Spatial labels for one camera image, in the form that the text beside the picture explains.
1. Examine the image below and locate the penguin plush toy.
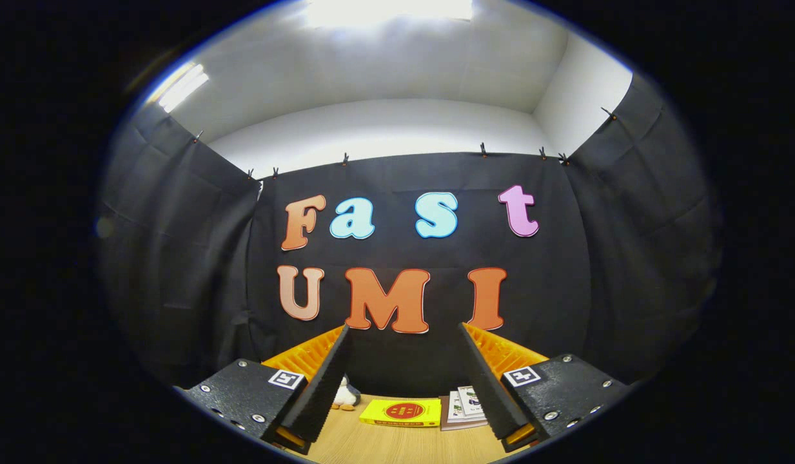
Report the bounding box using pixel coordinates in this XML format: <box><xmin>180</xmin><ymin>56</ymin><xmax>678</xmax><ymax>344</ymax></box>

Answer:
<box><xmin>331</xmin><ymin>375</ymin><xmax>362</xmax><ymax>412</ymax></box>

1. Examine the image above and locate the row of small cloth clips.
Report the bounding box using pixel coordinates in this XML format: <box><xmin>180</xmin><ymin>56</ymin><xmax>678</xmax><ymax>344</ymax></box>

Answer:
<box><xmin>191</xmin><ymin>106</ymin><xmax>618</xmax><ymax>181</ymax></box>

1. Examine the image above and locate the yellow book with red circle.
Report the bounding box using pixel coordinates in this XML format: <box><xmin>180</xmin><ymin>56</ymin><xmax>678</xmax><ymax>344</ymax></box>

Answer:
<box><xmin>359</xmin><ymin>398</ymin><xmax>442</xmax><ymax>427</ymax></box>

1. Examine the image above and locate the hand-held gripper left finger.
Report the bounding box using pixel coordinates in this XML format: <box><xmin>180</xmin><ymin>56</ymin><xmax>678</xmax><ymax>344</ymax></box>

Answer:
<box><xmin>178</xmin><ymin>324</ymin><xmax>353</xmax><ymax>455</ymax></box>

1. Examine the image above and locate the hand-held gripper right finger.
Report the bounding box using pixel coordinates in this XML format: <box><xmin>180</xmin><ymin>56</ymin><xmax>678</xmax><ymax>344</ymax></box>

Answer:
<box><xmin>458</xmin><ymin>324</ymin><xmax>632</xmax><ymax>453</ymax></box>

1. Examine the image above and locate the ceiling light panel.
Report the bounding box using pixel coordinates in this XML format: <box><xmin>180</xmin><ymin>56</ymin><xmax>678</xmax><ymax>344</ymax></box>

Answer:
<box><xmin>305</xmin><ymin>0</ymin><xmax>473</xmax><ymax>28</ymax></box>

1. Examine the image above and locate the black backdrop cloth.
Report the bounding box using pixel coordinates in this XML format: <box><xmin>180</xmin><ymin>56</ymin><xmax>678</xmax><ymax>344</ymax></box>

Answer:
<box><xmin>94</xmin><ymin>74</ymin><xmax>723</xmax><ymax>400</ymax></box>

